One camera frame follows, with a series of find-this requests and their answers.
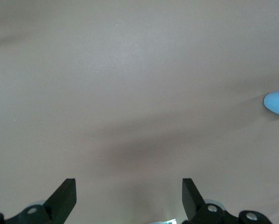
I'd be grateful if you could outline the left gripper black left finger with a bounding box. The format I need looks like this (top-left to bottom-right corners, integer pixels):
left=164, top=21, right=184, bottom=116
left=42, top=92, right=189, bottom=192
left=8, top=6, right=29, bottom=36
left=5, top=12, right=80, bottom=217
left=0, top=178, right=77, bottom=224

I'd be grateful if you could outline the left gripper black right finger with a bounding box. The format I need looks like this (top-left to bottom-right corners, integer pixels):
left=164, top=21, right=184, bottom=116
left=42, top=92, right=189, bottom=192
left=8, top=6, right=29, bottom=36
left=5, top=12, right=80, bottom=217
left=181, top=178, right=273, bottom=224

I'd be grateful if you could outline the blue plastic cup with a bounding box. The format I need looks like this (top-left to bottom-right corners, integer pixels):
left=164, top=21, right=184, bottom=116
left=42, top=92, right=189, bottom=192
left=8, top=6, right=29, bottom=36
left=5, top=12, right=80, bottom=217
left=263, top=90, right=279, bottom=119

